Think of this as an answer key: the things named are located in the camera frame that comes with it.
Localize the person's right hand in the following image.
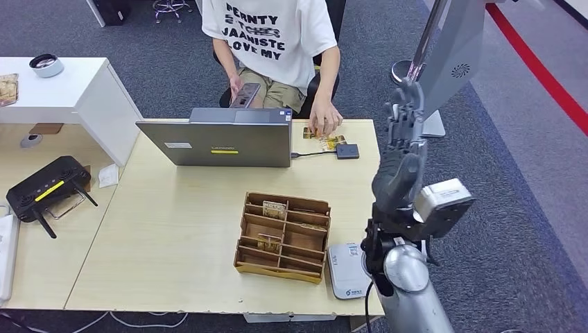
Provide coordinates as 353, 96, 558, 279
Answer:
228, 73, 247, 104

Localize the small black usb hub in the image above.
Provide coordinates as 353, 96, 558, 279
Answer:
335, 144, 360, 160

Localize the red floor tape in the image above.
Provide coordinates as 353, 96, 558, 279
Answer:
485, 3, 588, 138

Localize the white card reader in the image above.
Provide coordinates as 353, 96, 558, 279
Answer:
327, 242, 372, 300

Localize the black computer tower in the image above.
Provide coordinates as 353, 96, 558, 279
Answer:
92, 0, 132, 27

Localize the wooden compartment organizer box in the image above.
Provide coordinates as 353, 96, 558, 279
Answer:
233, 191, 331, 284

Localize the black office chair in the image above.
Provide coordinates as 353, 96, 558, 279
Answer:
211, 0, 347, 119

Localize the white bracket under desk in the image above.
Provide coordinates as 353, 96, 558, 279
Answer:
243, 312, 338, 325

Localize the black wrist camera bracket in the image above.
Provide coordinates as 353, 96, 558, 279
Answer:
360, 202, 438, 298

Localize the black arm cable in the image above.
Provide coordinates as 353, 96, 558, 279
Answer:
364, 280, 375, 333

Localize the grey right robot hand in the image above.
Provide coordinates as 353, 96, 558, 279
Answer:
371, 78, 428, 217

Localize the round white tin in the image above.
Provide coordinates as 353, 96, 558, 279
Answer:
28, 53, 64, 78

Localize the white paper slip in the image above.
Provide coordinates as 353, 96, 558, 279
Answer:
97, 163, 119, 189

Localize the black router with antennas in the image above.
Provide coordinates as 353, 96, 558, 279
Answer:
6, 155, 98, 240

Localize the white side table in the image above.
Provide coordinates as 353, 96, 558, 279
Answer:
0, 56, 144, 167

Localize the white floor cable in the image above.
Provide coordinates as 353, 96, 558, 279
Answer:
69, 309, 189, 331

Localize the brown cardboard piece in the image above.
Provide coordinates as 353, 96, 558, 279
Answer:
28, 122, 64, 135

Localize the grey laptop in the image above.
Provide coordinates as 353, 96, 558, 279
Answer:
135, 108, 293, 168

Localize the grey smartphone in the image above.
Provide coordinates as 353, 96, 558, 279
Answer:
228, 83, 262, 110

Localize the person's left hand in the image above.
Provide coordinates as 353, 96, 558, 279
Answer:
309, 99, 344, 139

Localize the grey kiosk stand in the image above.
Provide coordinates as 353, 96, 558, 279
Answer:
392, 0, 506, 139

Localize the clear pack of gold cards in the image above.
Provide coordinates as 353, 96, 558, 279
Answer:
0, 73, 19, 108

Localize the clear acrylic stand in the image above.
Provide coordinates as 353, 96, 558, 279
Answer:
43, 190, 87, 220

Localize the black usb hub cable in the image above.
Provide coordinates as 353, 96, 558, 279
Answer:
290, 151, 337, 160

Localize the chrome stanchion post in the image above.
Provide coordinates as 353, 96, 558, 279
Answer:
391, 0, 449, 86

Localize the chrome stool base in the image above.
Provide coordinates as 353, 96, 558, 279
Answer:
151, 0, 193, 24

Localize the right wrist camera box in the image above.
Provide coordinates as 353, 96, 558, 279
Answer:
412, 178, 476, 241

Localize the white desk side panel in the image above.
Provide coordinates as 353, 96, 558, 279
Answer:
85, 0, 107, 28

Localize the white power strip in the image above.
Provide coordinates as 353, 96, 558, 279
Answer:
0, 214, 20, 303

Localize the person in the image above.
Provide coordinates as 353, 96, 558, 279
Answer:
201, 0, 344, 139

